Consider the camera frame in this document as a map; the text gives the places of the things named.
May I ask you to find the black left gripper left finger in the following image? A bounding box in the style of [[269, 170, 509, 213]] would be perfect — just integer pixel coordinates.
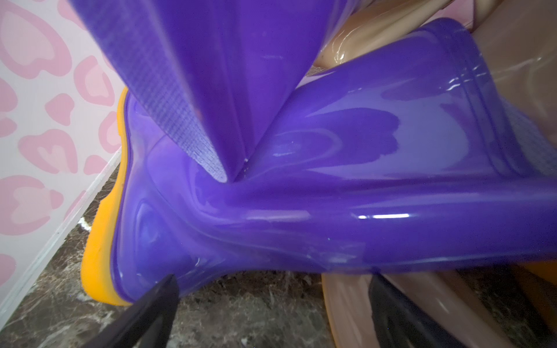
[[84, 275, 179, 347]]

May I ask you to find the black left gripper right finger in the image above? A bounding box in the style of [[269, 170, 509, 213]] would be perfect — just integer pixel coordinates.
[[368, 275, 464, 347]]

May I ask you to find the purple rain boot lying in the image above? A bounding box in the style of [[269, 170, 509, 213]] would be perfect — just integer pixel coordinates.
[[72, 1, 360, 183]]

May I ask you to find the purple rain boot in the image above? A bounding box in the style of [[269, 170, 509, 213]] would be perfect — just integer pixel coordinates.
[[81, 19, 556, 305], [72, 1, 360, 183]]

